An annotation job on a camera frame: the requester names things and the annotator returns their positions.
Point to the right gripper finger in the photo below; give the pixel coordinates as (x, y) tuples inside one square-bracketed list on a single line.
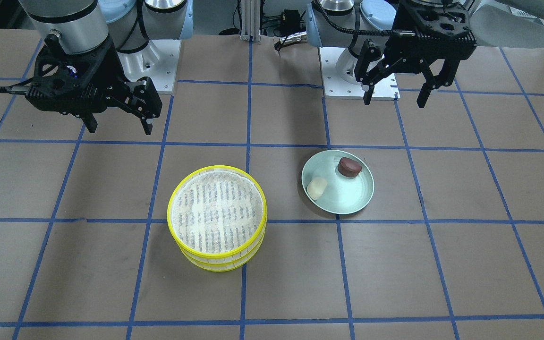
[(89, 122), (139, 98)]

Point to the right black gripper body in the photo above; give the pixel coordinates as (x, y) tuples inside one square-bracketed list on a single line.
[(107, 72)]

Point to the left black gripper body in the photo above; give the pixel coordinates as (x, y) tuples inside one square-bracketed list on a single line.
[(391, 59)]

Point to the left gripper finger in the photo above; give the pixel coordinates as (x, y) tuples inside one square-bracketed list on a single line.
[(370, 69), (446, 77)]

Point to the brown bun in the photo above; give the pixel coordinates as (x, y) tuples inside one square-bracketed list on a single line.
[(348, 167)]

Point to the white bun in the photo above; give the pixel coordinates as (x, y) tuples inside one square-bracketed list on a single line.
[(316, 188)]

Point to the yellow steamer layer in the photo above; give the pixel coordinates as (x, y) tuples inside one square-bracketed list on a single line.
[(217, 211), (227, 263)]

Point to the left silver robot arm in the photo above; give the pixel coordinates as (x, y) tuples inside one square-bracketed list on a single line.
[(348, 23)]

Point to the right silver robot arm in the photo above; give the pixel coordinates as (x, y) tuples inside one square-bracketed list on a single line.
[(84, 24)]

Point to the light green plate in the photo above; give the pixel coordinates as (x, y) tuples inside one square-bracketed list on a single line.
[(343, 195)]

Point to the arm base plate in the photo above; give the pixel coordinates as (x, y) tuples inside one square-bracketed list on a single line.
[(159, 60), (339, 82)]

